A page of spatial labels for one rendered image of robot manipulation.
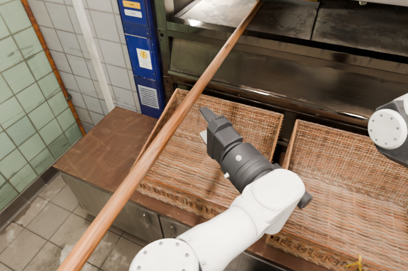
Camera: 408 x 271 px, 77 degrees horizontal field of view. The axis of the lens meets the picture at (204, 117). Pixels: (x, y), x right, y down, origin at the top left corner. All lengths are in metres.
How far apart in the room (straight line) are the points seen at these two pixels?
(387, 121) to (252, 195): 0.30
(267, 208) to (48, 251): 1.67
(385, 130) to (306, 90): 0.60
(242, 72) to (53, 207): 1.58
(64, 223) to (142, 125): 0.86
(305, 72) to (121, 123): 1.05
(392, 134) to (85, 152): 1.33
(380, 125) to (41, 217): 1.97
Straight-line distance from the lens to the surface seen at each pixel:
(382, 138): 0.61
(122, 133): 1.53
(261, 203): 0.43
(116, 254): 1.80
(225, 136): 0.55
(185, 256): 0.33
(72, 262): 0.49
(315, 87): 1.15
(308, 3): 1.47
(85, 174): 1.40
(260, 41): 1.09
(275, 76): 1.15
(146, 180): 1.13
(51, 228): 2.04
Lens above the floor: 1.63
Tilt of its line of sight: 42 degrees down
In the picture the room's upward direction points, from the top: straight up
